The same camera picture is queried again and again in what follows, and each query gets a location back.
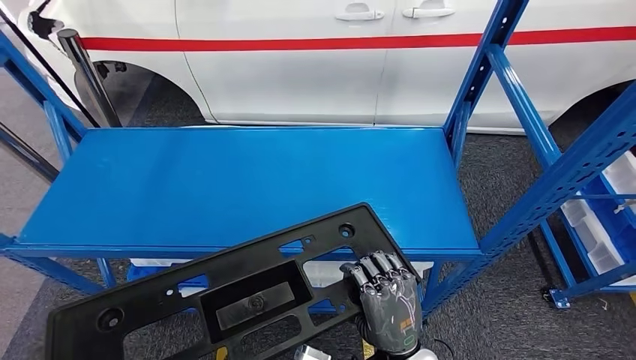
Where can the short yellow floor tape strip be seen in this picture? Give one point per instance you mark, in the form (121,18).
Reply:
(221,354)
(367,349)

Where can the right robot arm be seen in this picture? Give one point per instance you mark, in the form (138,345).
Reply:
(422,355)

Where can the blue metal rack with casters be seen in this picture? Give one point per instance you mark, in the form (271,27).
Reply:
(596,284)

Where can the chrome stanchion post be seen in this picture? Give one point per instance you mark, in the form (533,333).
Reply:
(84,69)

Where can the dark grey slanted bar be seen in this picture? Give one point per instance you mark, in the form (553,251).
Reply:
(30,154)

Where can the thin black rod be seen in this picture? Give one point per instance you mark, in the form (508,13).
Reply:
(49,67)

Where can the white car with red stripe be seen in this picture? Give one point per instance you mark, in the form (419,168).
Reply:
(298,79)

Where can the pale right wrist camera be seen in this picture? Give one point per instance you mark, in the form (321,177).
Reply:
(310,354)

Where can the blue metal shelf rack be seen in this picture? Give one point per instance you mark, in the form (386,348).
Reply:
(248,184)

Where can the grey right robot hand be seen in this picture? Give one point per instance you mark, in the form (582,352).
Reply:
(392,308)

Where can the black plastic frame part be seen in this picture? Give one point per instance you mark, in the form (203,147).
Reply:
(139,298)

